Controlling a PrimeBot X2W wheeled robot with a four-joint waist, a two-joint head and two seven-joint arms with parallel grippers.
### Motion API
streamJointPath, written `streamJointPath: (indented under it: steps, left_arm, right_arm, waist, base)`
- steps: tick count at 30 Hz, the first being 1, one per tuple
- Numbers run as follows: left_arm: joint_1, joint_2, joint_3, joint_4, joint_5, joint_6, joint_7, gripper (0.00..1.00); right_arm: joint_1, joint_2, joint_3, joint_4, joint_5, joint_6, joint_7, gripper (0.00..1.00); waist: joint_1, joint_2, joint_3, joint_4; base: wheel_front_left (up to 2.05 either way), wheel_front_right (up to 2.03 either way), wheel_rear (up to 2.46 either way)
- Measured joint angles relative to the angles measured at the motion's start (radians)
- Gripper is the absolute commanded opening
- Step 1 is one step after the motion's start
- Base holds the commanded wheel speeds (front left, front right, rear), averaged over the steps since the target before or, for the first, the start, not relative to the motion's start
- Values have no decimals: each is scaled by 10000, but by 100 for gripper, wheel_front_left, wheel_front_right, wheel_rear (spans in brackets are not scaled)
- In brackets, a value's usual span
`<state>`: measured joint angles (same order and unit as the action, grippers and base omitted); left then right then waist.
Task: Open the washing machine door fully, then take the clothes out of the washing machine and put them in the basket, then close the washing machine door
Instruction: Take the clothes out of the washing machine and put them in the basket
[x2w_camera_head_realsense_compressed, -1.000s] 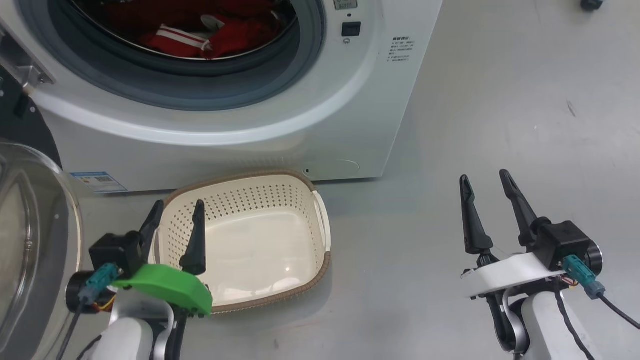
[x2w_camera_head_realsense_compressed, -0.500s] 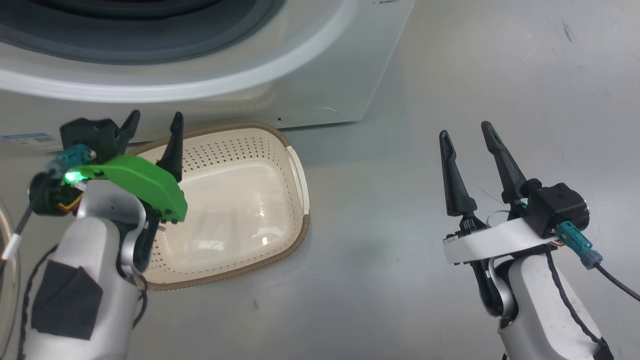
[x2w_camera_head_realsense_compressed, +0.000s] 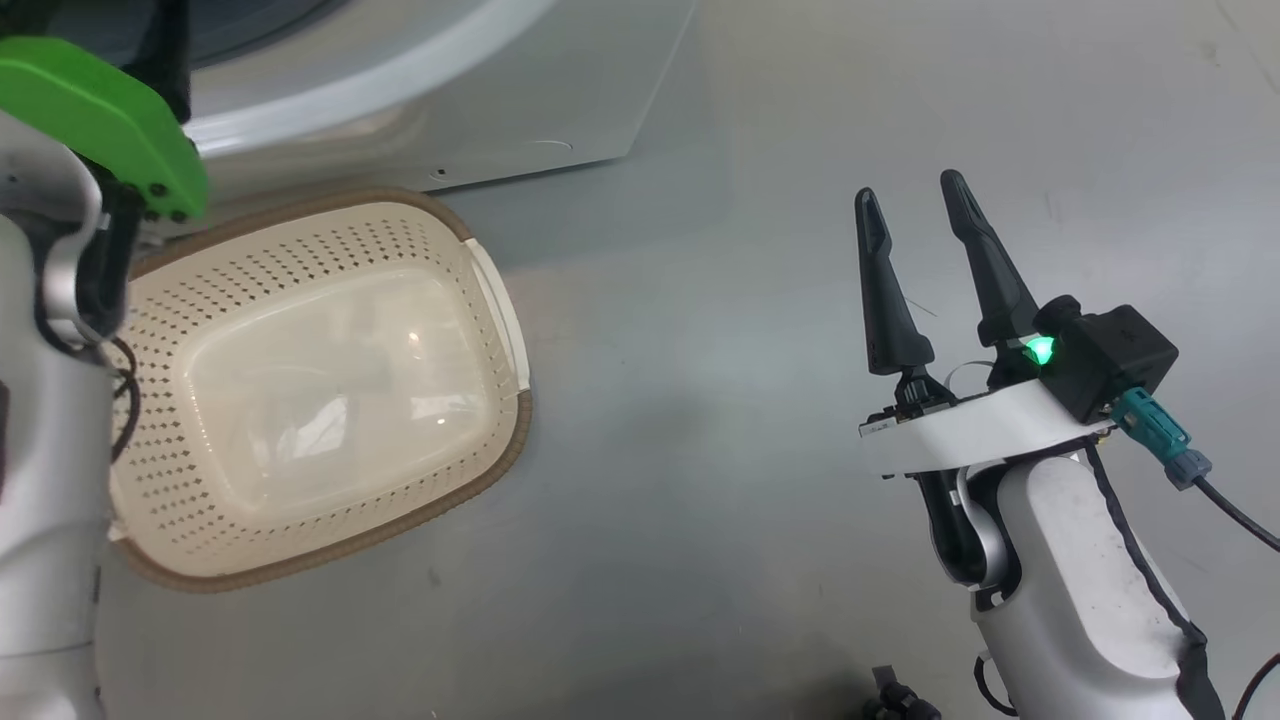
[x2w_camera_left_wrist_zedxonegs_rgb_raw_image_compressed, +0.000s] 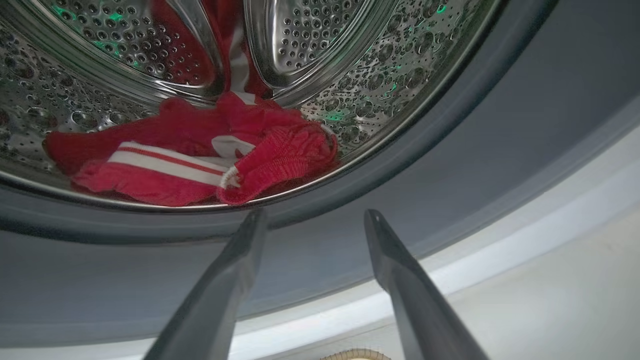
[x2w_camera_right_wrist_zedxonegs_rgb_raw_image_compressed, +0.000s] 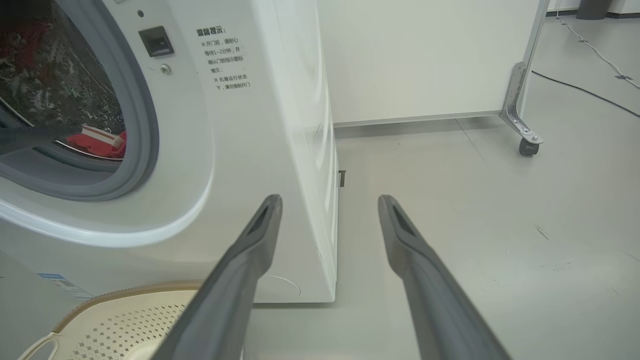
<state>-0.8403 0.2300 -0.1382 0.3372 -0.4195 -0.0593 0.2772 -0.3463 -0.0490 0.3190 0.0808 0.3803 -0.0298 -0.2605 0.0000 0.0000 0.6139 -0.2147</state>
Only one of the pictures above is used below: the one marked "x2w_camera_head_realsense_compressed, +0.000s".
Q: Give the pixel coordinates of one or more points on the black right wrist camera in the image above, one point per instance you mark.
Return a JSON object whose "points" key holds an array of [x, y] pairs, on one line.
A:
{"points": [[1120, 350]]}

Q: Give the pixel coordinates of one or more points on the cream perforated laundry basket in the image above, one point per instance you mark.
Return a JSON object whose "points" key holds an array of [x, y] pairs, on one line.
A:
{"points": [[320, 400]]}

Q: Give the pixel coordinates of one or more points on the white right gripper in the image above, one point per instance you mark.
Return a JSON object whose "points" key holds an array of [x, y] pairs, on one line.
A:
{"points": [[980, 430]]}

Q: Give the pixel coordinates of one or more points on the white front-load washing machine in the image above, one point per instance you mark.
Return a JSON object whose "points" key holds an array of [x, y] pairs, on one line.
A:
{"points": [[520, 80]]}

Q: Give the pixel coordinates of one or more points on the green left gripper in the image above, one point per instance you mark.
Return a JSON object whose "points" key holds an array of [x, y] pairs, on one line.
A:
{"points": [[90, 110]]}

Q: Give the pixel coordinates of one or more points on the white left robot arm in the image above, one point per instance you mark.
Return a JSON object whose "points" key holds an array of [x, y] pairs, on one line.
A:
{"points": [[45, 480]]}

